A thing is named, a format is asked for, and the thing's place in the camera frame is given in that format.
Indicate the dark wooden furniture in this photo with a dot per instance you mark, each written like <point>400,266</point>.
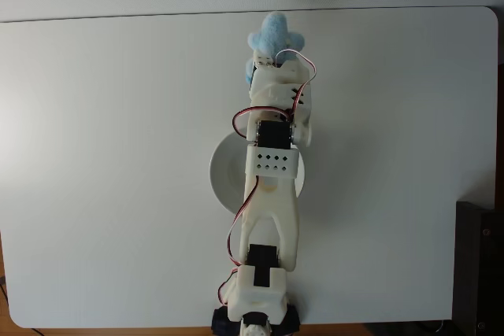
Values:
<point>478,269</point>

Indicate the black table clamp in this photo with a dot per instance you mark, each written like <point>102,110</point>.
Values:
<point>222,320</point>
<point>292,318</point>

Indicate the skyblue plush doll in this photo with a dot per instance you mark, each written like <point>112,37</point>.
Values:
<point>273,35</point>

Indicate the white bowl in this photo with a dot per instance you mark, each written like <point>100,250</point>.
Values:
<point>226,172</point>

